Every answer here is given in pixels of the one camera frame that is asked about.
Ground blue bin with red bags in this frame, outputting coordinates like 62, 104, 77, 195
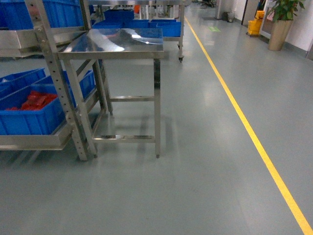
0, 70, 96, 136

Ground stainless steel shelf rack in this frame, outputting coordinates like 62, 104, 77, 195
0, 0, 114, 162

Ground empty blue bin left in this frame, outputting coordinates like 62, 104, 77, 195
0, 68, 46, 91

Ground small stainless steel table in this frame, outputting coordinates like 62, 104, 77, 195
58, 28, 164, 157

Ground far steel cart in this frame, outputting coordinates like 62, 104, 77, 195
90, 0, 191, 62

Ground green floor sign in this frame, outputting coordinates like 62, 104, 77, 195
209, 26, 220, 32

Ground red bubble wrap bags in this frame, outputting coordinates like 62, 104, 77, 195
6, 90, 58, 111

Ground yellow mop bucket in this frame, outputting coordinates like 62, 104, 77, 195
247, 10, 265, 36

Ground potted plant beige planter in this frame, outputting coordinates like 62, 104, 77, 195
268, 0, 305, 51

